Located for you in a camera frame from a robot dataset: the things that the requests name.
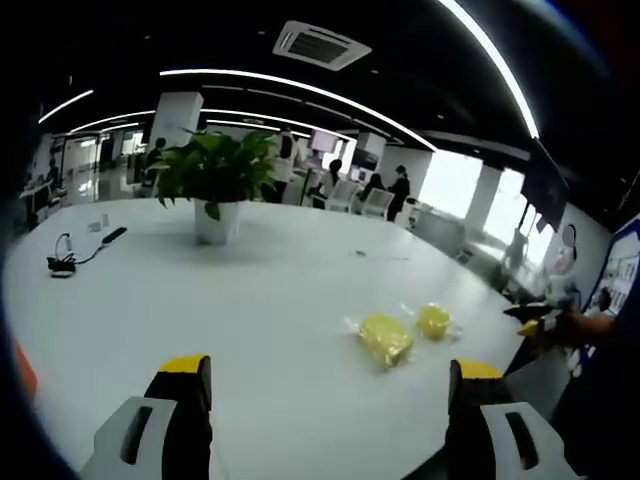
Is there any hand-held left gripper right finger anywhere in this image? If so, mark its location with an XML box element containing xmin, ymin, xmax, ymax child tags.
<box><xmin>444</xmin><ymin>358</ymin><xmax>582</xmax><ymax>480</ymax></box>

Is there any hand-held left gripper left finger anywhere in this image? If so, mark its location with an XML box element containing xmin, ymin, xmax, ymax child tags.
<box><xmin>79</xmin><ymin>354</ymin><xmax>213</xmax><ymax>480</ymax></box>

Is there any small yellow silicone block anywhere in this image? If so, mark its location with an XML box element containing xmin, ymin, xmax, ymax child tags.
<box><xmin>399</xmin><ymin>301</ymin><xmax>462</xmax><ymax>344</ymax></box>

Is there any large yellow pastry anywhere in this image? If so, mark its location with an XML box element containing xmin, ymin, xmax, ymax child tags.
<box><xmin>344</xmin><ymin>312</ymin><xmax>417</xmax><ymax>372</ymax></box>

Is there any thin pen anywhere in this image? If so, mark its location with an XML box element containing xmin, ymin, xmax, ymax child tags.
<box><xmin>355</xmin><ymin>249</ymin><xmax>411</xmax><ymax>262</ymax></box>

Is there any white office chair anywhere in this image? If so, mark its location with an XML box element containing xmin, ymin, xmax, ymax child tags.
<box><xmin>360</xmin><ymin>187</ymin><xmax>395</xmax><ymax>218</ymax></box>
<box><xmin>325</xmin><ymin>179</ymin><xmax>361</xmax><ymax>212</ymax></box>

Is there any white plant pot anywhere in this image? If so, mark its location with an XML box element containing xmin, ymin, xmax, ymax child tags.
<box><xmin>193</xmin><ymin>198</ymin><xmax>241</xmax><ymax>246</ymax></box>

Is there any green potted plant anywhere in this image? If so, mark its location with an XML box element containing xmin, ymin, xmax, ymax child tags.
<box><xmin>147</xmin><ymin>127</ymin><xmax>279</xmax><ymax>221</ymax></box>

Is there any ceiling air conditioner vent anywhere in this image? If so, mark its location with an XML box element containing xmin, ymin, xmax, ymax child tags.
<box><xmin>272</xmin><ymin>19</ymin><xmax>373</xmax><ymax>72</ymax></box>

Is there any blue wall poster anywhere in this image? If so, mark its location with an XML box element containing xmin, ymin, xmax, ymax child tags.
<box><xmin>582</xmin><ymin>214</ymin><xmax>640</xmax><ymax>321</ymax></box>

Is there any black cable bundle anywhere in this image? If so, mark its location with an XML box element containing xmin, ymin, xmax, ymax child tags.
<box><xmin>46</xmin><ymin>244</ymin><xmax>106</xmax><ymax>278</ymax></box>

